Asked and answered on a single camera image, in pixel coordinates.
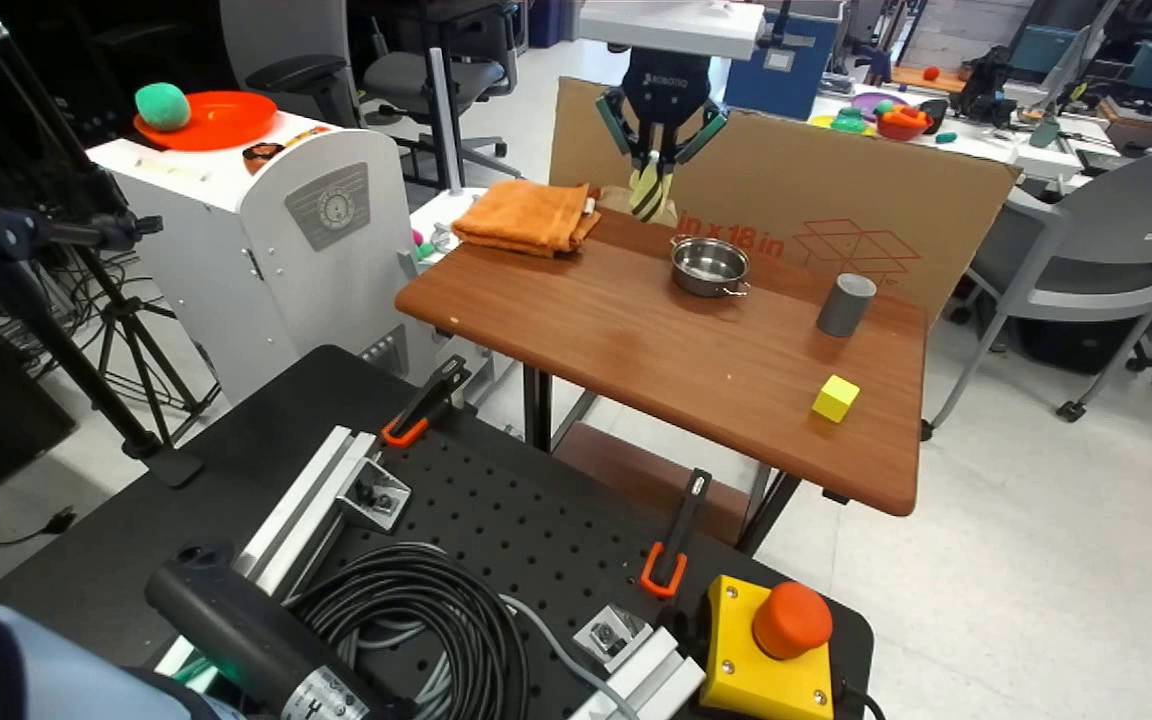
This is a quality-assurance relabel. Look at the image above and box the right orange black clamp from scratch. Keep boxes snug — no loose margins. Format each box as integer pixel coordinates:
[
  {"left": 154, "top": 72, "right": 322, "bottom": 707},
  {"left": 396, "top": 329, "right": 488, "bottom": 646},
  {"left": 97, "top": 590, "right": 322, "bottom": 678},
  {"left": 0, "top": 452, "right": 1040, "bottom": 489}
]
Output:
[{"left": 642, "top": 468, "right": 713, "bottom": 600}]

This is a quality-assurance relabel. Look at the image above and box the yellow emergency stop box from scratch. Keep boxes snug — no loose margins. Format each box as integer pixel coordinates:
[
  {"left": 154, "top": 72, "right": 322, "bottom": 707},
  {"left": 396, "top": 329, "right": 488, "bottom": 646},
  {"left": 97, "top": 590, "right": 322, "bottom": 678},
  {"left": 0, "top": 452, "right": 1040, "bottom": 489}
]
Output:
[{"left": 700, "top": 575, "right": 838, "bottom": 720}]

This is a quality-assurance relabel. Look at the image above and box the grey office chair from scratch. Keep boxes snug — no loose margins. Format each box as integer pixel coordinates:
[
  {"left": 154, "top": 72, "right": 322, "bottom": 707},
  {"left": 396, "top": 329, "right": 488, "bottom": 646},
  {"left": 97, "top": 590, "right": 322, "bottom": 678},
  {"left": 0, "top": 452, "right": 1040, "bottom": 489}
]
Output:
[{"left": 926, "top": 154, "right": 1152, "bottom": 435}]

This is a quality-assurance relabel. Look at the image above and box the grey cylinder cup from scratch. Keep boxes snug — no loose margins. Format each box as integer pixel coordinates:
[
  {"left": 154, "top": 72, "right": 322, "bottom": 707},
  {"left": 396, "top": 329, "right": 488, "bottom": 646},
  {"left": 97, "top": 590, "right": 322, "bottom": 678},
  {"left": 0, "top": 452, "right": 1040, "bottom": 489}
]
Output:
[{"left": 818, "top": 270, "right": 876, "bottom": 339}]

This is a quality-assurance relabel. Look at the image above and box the white machine cabinet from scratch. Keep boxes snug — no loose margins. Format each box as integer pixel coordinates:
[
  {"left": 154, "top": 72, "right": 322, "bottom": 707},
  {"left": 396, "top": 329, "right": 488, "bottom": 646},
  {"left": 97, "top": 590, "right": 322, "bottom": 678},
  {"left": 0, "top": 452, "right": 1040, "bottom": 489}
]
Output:
[{"left": 92, "top": 113, "right": 412, "bottom": 402}]

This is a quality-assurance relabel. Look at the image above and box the small steel pot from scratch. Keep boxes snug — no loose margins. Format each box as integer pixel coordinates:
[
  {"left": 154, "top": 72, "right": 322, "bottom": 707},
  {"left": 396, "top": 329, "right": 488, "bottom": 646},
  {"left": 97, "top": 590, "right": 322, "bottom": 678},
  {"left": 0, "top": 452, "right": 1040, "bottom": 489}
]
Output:
[{"left": 671, "top": 236, "right": 749, "bottom": 300}]

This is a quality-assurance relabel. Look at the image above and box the orange folded towel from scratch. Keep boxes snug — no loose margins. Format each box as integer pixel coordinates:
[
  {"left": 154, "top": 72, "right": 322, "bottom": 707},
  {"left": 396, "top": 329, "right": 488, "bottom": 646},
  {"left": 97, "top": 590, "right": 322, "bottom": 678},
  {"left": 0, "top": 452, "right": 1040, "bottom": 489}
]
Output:
[{"left": 454, "top": 180, "right": 600, "bottom": 256}]

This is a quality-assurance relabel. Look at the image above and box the black perforated breadboard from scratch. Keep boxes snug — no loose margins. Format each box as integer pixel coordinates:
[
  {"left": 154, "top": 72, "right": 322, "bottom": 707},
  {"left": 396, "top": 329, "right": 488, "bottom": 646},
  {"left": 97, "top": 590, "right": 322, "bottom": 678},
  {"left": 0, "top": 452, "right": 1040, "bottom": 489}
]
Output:
[{"left": 0, "top": 339, "right": 876, "bottom": 720}]

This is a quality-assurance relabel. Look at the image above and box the orange black clamp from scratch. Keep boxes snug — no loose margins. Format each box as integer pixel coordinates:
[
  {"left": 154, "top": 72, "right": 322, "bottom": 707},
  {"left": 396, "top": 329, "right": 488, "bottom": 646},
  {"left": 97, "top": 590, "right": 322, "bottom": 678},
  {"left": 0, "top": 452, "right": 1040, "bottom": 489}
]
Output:
[
  {"left": 381, "top": 356, "right": 468, "bottom": 449},
  {"left": 642, "top": 468, "right": 713, "bottom": 600}
]

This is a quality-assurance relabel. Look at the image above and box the wooden table top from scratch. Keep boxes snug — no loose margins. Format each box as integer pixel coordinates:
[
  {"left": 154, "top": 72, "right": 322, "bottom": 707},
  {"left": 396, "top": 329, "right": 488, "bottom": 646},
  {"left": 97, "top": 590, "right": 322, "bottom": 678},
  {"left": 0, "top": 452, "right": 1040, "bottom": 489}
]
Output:
[{"left": 396, "top": 236, "right": 929, "bottom": 517}]

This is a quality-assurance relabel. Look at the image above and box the orange plate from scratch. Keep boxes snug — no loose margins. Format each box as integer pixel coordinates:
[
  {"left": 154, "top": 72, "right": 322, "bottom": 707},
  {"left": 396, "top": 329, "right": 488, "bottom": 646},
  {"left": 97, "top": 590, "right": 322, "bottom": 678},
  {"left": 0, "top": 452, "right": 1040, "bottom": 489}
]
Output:
[{"left": 131, "top": 88, "right": 279, "bottom": 150}]

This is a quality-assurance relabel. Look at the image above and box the black coiled cable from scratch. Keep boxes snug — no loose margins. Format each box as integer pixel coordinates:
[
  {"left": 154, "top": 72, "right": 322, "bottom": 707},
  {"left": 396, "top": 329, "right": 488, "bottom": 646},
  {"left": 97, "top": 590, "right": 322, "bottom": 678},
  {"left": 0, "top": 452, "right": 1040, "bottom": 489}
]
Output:
[{"left": 284, "top": 541, "right": 528, "bottom": 720}]

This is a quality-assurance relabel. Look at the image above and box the yellow sponge object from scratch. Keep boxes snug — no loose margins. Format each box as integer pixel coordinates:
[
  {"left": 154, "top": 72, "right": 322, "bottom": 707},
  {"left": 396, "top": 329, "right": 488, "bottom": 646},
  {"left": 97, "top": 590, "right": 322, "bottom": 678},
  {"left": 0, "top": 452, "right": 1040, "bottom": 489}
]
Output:
[{"left": 627, "top": 164, "right": 676, "bottom": 225}]

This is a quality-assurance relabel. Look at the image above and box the yellow cube block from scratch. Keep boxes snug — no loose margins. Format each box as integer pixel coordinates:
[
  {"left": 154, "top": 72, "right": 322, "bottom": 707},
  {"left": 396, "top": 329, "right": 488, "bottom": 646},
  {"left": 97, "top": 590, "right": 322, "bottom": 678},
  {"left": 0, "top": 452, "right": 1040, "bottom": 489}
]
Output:
[{"left": 811, "top": 377, "right": 862, "bottom": 423}]

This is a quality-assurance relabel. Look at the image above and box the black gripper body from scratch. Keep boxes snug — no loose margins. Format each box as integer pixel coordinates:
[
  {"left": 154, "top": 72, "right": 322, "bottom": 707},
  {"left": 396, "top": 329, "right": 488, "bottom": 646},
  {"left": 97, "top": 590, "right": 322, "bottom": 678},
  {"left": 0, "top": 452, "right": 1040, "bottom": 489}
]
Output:
[{"left": 619, "top": 48, "right": 713, "bottom": 126}]

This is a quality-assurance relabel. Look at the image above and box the brown cardboard box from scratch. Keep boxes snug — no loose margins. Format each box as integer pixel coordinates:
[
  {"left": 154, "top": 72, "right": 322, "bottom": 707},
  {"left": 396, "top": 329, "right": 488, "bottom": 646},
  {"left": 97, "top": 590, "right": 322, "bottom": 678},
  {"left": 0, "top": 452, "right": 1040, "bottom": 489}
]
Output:
[{"left": 548, "top": 74, "right": 1018, "bottom": 325}]

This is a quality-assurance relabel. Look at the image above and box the green ball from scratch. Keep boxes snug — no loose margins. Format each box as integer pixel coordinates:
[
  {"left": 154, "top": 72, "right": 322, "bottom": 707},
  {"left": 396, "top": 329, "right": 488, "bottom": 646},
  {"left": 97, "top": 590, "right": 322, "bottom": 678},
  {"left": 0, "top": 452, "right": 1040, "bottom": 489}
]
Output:
[{"left": 131, "top": 79, "right": 191, "bottom": 131}]

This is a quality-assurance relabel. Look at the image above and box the black camera tripod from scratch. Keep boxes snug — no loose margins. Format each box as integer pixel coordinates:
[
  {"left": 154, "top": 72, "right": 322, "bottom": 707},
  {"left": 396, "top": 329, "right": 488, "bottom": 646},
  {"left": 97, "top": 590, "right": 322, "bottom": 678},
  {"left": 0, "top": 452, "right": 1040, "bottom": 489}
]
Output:
[{"left": 0, "top": 17, "right": 212, "bottom": 468}]

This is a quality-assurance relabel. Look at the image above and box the left orange black clamp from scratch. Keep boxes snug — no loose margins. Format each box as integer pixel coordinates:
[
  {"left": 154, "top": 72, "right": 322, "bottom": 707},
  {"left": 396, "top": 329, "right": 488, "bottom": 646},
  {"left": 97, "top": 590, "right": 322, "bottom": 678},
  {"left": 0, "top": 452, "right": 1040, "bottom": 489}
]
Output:
[{"left": 381, "top": 356, "right": 468, "bottom": 449}]

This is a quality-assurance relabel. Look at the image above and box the black office chair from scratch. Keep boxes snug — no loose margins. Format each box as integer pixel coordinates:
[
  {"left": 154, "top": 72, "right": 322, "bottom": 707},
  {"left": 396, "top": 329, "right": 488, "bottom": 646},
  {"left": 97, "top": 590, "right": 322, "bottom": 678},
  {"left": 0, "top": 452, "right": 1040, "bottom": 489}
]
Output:
[{"left": 217, "top": 0, "right": 516, "bottom": 186}]

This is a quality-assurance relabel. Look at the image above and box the aluminium extrusion rail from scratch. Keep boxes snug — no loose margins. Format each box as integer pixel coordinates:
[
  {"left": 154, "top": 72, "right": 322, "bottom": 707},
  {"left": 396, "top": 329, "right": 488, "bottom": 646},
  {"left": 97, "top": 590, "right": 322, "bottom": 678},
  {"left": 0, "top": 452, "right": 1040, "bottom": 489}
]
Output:
[{"left": 147, "top": 427, "right": 375, "bottom": 698}]

